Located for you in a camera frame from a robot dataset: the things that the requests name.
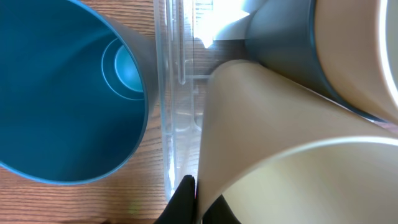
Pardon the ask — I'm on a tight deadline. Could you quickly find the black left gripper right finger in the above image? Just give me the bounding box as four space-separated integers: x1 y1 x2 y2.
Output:
202 195 241 224

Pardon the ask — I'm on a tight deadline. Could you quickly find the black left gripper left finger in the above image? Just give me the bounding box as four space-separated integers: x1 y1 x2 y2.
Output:
154 175 195 224

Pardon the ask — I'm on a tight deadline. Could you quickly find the cream tall cup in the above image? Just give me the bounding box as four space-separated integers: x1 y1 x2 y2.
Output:
195 60 397 223
315 0 397 123

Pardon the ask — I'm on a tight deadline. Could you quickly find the dark blue tall cup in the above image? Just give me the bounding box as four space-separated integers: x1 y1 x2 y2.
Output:
1 0 159 185
245 0 382 121

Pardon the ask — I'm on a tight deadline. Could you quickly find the clear plastic storage container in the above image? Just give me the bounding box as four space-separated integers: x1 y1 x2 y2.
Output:
154 0 262 200

